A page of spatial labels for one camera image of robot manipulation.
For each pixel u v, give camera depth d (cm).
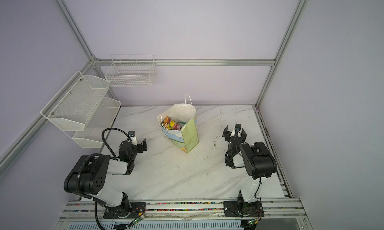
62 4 70
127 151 73
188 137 83
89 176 46
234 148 72
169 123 85
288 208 76
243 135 86
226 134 86
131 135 81
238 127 80
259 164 50
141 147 86
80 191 44
